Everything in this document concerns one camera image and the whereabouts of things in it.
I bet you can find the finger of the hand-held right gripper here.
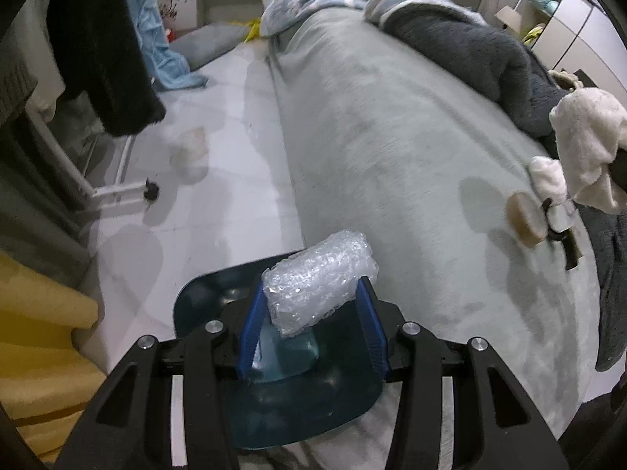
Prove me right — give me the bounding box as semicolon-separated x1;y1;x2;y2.
541;198;581;271

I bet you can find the black fluffy garment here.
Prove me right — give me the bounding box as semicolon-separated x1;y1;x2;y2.
49;0;167;138

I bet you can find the brown tape roll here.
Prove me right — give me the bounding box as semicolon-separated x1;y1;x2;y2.
507;191;547;248

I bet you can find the dark grey fluffy blanket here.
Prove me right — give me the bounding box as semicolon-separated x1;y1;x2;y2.
387;10;627;373

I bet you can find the white clothes rack base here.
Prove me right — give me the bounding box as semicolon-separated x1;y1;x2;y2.
29;103;162;206

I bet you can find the cream plush toy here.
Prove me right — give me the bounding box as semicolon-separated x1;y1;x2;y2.
547;69;581;91

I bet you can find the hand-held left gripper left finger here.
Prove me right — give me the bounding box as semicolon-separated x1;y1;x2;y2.
53;274;269;470

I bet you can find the white cabinet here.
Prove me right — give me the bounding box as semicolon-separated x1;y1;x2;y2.
514;0;627;90

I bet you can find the grey-green bed sheet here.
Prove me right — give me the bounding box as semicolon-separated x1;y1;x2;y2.
265;7;604;470

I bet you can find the grey pillow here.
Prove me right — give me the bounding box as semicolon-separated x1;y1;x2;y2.
169;23;253;72

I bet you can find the small white fluffy cloth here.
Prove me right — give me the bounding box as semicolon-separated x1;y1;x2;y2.
528;155;575;233

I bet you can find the yellow cushion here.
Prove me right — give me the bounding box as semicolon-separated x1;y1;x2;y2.
0;249;106;463

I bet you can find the light blue garment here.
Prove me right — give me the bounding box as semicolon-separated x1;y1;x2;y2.
130;0;209;91

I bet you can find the bubble wrap roll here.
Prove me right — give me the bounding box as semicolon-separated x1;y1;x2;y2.
262;229;380;338

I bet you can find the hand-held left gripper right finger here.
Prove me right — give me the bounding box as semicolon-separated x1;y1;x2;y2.
355;277;571;470

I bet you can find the dark blue plastic bin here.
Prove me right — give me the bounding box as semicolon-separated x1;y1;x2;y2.
174;249;385;451

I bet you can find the cardboard box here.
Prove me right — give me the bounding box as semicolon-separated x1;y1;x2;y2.
495;6;525;33

